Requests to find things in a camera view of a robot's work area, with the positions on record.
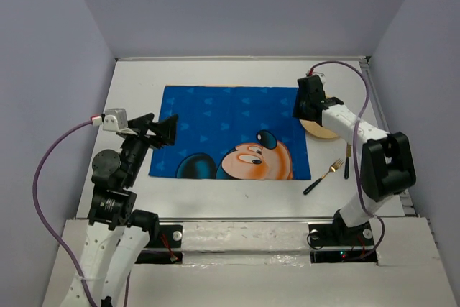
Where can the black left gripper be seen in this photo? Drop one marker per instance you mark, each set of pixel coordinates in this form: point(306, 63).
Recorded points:
point(165, 129)

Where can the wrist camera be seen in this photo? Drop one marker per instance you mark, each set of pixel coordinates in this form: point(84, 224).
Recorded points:
point(112, 120)
point(321, 76)

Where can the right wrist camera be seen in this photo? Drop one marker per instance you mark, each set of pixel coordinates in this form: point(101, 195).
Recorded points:
point(321, 76)

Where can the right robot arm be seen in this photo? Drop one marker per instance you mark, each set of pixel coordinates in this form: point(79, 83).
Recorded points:
point(386, 162)

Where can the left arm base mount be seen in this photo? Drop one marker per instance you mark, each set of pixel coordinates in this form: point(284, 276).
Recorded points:
point(165, 249)

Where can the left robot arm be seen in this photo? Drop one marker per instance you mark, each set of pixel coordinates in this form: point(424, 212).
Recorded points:
point(116, 231)

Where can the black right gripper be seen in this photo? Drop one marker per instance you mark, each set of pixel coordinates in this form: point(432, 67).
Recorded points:
point(297, 112)

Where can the gold knife black handle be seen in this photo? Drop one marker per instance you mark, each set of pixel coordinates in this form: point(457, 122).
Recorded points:
point(347, 161)

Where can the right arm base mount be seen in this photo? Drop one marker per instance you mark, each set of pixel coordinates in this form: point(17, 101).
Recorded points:
point(331, 246)

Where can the gold fork black handle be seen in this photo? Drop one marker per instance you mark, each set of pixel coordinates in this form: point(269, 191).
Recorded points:
point(332, 169)

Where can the blue Mickey Mouse placemat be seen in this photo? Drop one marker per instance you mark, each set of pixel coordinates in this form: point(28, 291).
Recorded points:
point(232, 133)

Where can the yellow plastic plate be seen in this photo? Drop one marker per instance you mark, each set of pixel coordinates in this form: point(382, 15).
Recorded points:
point(317, 131)

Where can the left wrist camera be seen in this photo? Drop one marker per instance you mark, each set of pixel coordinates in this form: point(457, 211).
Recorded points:
point(112, 120)

